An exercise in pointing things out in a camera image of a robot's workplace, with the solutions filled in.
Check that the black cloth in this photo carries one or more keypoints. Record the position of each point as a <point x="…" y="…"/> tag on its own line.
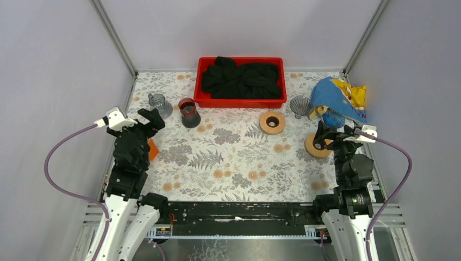
<point x="250" y="81"/>

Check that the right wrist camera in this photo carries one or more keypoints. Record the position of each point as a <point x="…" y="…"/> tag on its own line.
<point x="362" y="134"/>

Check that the blue and yellow cloth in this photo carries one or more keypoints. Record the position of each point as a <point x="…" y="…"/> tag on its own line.
<point x="340" y="97"/>

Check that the blue glass dripper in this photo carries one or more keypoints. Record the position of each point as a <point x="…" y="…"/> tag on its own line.
<point x="333" y="119"/>

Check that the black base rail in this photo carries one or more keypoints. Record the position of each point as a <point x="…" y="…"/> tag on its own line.
<point x="239" y="219"/>

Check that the red plastic bin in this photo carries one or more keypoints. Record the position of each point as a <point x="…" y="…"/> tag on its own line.
<point x="204" y="100"/>

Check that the clear glass carafe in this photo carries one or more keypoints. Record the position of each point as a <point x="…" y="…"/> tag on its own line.
<point x="159" y="102"/>

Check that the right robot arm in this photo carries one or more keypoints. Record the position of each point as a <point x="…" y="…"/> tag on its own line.
<point x="348" y="211"/>

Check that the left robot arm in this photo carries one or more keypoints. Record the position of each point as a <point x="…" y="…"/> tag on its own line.
<point x="127" y="214"/>

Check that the orange coffee filter box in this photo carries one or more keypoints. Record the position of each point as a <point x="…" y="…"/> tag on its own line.
<point x="153" y="150"/>

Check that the dark red glass carafe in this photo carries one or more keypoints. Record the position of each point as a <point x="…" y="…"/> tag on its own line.
<point x="190" y="115"/>

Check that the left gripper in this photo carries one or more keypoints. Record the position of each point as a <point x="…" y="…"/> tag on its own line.
<point x="143" y="126"/>

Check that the wooden ring holder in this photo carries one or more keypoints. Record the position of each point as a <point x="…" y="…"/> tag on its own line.
<point x="272" y="123"/>
<point x="310" y="148"/>

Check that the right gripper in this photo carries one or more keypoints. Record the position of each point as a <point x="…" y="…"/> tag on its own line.
<point x="323" y="131"/>

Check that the grey glass dripper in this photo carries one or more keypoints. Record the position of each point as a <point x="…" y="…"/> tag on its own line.
<point x="300" y="106"/>

